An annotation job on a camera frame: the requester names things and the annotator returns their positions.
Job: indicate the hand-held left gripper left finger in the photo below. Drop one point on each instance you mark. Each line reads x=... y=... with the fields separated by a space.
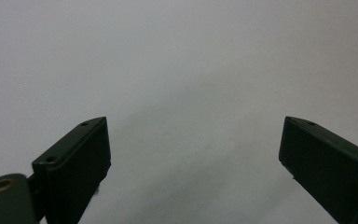
x=73 y=171

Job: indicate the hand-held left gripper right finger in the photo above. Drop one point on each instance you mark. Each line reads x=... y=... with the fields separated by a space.
x=329 y=174

